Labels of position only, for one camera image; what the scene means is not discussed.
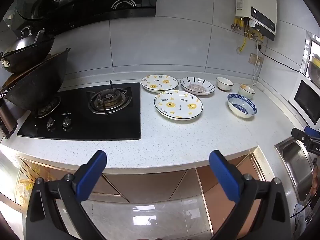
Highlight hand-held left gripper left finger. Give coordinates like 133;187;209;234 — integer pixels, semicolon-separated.
25;150;108;240

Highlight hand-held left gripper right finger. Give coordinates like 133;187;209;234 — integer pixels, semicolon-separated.
209;150;293;240

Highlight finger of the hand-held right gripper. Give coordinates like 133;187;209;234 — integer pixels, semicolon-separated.
304;126;320;139
291;127;312;142

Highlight blue patterned bowl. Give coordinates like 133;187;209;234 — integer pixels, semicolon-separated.
227;93;258;119

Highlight white bowl with brown rim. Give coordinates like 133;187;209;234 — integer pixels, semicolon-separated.
238;83;256;100

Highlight white plate with yellow bears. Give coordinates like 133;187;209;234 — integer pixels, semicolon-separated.
140;74;179;93
154;90;204;121

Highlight white bowl with dark rim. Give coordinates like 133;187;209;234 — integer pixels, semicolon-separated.
216;77;234;91

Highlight white plate with black strokes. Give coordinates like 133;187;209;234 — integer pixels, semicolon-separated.
180;76;216;96

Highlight person's right forearm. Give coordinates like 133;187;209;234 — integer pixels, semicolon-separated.
310;166;320;205

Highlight stainless steel sink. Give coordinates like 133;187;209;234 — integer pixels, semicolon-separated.
274;137;320;203

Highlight white microwave oven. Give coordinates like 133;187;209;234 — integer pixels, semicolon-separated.
288;76;320;128

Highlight black glass gas stove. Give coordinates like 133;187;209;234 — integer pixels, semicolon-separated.
17;82;142;141

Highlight metal basins on microwave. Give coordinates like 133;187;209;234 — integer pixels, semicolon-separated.
308;63;320;83

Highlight brown base cabinet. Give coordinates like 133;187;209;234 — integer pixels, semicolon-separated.
15;147;266;240

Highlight silver stove knob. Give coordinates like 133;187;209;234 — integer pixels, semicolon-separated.
46;117;57;132
62;116;73;132

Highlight yellow plastic bag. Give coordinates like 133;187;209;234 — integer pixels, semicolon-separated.
16;161;59;207

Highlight yellow plastic basin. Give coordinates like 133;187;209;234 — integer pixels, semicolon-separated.
309;54;320;68

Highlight grey blue clothing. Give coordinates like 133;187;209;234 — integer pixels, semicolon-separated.
293;202;313;240

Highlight gas burner with trivet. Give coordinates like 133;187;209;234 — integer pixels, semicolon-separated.
34;95;62;119
86;80;133;116

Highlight brown countertop container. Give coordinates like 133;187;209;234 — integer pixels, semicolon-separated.
0;97;18;139

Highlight large black wok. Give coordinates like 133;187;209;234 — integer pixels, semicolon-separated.
0;47;71;111

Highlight brass pipe fittings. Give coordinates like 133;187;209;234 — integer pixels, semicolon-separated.
230;17;265;43

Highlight wooden wok lid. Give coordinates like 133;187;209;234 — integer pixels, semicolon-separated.
4;52;62;88

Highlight small black lidded wok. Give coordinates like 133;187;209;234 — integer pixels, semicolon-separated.
0;26;55;74

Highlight black glass range hood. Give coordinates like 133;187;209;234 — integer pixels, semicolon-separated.
5;0;160;37

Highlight white power cable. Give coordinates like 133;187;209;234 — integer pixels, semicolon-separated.
251;61;266;92

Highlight black power cable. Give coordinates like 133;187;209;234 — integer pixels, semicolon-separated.
257;44;304;74

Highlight window frame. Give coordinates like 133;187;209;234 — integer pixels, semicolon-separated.
303;30;320;77

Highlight yellow gas hose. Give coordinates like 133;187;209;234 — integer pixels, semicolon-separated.
239;31;251;54

